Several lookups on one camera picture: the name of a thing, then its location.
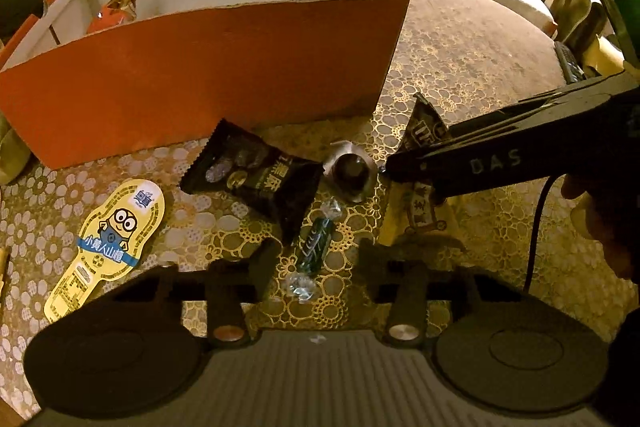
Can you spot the red white cardboard box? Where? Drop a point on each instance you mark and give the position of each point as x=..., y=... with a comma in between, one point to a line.
x=183, y=65

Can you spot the yellow printed snack packet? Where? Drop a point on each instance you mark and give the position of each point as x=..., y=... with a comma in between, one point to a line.
x=411, y=216

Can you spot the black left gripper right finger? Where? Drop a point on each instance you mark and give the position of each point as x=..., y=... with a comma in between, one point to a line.
x=395, y=276

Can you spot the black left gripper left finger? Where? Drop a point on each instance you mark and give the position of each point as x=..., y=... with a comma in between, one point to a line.
x=229, y=284

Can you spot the red checkered snack packet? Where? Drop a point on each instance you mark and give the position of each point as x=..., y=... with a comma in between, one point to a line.
x=112, y=14

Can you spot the brown M&M packet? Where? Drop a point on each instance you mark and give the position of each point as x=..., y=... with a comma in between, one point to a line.
x=425, y=127

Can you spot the yellow minion snack packet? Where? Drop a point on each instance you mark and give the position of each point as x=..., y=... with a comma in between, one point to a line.
x=109, y=244

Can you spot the round chocolate cup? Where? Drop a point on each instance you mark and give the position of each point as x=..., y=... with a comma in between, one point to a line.
x=350, y=172

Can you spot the black cookie snack packet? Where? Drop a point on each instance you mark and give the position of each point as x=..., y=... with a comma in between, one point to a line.
x=279, y=186

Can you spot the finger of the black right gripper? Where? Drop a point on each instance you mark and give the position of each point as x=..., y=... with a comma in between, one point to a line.
x=523, y=118
x=450, y=169

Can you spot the green candy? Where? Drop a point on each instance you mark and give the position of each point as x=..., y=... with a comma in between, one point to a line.
x=301, y=283

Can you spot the right hand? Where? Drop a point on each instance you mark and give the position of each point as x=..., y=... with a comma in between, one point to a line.
x=598, y=220

